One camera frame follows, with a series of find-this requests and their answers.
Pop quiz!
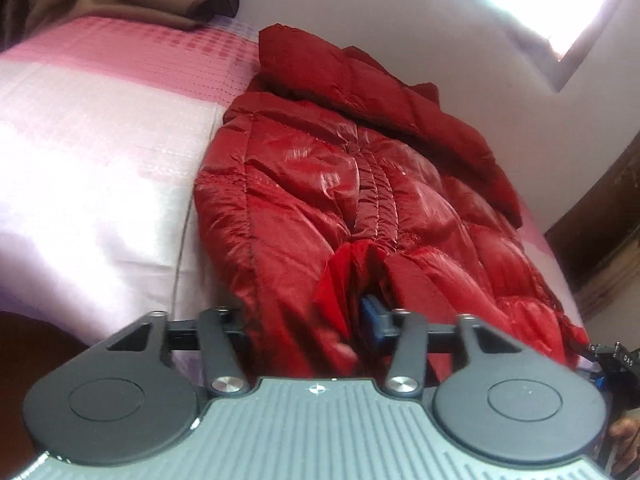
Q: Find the person's right hand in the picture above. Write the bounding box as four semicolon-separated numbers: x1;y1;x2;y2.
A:
608;416;639;474

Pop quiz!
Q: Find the red puffer jacket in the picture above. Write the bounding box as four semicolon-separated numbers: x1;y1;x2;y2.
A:
194;24;587;377

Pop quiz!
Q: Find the dark wooden door frame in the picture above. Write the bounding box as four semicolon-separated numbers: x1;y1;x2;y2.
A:
544;136;639;320

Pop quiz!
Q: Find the pink patterned bed sheet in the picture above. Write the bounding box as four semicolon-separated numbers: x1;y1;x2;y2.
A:
0;14;586;378

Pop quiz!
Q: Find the wooden window frame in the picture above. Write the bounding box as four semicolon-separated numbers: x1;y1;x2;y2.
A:
488;0;623;91

